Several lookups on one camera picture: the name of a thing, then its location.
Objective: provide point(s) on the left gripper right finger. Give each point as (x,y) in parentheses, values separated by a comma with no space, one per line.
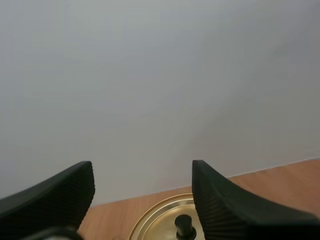
(230,205)

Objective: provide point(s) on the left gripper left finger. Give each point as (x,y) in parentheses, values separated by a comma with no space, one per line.
(55,197)

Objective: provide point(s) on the gold lid with black knob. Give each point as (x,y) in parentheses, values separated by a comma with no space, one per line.
(162,220)

